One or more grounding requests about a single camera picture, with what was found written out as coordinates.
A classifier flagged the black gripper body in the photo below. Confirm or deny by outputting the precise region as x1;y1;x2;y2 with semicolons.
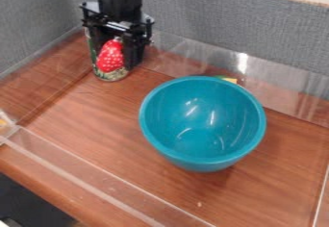
80;2;154;44

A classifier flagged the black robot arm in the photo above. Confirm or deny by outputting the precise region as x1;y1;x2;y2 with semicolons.
80;0;154;73

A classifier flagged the yellow toy corn cob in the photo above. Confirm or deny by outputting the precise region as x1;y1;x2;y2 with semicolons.
215;75;238;85

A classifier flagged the clear acrylic barrier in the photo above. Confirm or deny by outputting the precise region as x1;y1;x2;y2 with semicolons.
0;110;213;227

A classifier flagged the green vegetable can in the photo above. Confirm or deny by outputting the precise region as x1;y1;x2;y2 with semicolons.
84;29;129;82

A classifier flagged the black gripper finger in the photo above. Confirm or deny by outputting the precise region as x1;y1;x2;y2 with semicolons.
87;25;112;54
123;34;146;70

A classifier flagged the red toy strawberry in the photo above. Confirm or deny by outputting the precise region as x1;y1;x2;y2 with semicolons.
96;38;123;73

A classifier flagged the blue plastic bowl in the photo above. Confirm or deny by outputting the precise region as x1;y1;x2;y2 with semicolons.
139;76;268;172

